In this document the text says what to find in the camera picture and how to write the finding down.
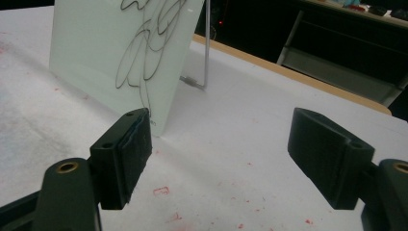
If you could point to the desk with white metal frame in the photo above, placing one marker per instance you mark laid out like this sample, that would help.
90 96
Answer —
324 65

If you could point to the white drawing board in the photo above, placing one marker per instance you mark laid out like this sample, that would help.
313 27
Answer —
89 48

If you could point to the white table cover sheet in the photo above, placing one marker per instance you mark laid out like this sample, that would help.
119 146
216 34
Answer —
240 134

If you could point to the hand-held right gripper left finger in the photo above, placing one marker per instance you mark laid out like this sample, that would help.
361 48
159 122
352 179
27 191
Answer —
115 166

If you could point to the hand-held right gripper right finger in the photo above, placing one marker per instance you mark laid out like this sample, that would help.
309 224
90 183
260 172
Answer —
327 160

